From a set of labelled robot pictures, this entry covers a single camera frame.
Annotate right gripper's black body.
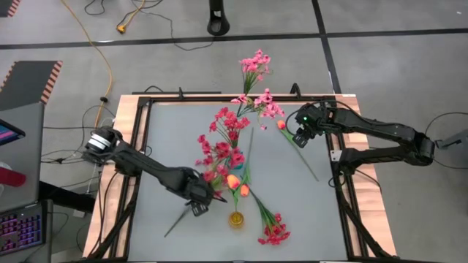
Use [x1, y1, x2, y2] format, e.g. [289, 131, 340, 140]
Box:
[294, 104, 328, 134]

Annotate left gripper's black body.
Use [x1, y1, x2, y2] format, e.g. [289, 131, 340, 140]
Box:
[182, 171, 217, 204]

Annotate yellow ribbed glass vase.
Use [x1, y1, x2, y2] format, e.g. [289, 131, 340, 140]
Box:
[228, 210, 245, 230]

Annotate black stand base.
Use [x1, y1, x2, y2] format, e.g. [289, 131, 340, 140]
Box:
[206, 0, 231, 37]

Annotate black desk foot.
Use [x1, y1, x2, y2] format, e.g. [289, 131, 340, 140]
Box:
[38, 180, 97, 213]

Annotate grey stand foot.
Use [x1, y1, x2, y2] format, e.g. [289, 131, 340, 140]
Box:
[434, 129, 468, 150]

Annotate grey side desk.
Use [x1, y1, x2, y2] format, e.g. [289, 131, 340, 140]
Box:
[0, 102, 45, 215]

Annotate backlit keyboard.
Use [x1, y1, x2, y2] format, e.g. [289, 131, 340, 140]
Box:
[0, 199, 48, 256]

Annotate red object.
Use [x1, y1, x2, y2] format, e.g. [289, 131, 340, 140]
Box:
[0, 166, 27, 188]

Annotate tablet with lit screen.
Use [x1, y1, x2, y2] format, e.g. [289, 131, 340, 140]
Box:
[0, 118, 26, 147]

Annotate black mat with striped edge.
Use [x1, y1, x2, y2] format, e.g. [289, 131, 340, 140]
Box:
[0, 60, 64, 113]
[0, 0, 22, 18]

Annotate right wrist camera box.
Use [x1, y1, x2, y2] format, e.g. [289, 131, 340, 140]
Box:
[292, 126, 312, 149]

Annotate black aluminium table frame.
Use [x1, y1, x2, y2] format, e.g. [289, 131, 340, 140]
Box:
[86, 93, 398, 263]

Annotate black cable bundle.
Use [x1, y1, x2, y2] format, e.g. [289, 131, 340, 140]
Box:
[39, 104, 118, 165]

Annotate black cable loop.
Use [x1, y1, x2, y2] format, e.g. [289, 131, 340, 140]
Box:
[423, 111, 468, 171]

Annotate black floor cable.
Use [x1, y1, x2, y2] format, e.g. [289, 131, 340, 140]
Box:
[126, 0, 216, 52]
[83, 0, 107, 16]

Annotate yellow cable with plug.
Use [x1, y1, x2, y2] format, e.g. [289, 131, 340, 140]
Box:
[116, 0, 147, 35]

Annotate yellow extension cable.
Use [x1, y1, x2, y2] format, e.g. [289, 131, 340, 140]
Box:
[59, 0, 113, 129]

